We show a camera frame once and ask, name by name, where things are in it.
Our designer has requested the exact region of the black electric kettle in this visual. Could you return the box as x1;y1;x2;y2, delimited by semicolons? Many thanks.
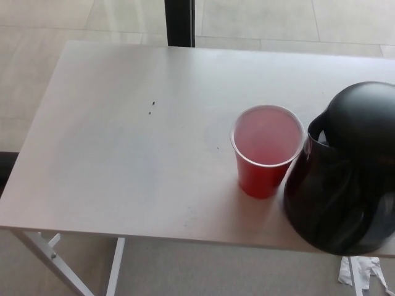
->
283;81;395;256

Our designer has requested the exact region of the red plastic cup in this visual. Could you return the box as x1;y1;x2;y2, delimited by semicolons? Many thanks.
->
229;104;306;199

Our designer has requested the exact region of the white straight table leg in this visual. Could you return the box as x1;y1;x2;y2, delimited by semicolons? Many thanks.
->
347;255;365;296
104;237;126;296

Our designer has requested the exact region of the crumpled white paper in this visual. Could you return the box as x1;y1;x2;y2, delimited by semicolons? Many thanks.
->
338;256;391;292

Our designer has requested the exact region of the black window frame post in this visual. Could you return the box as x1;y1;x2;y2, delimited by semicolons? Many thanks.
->
164;0;197;47

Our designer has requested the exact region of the white slanted table leg frame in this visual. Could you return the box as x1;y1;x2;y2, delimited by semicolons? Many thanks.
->
12;230;93;296

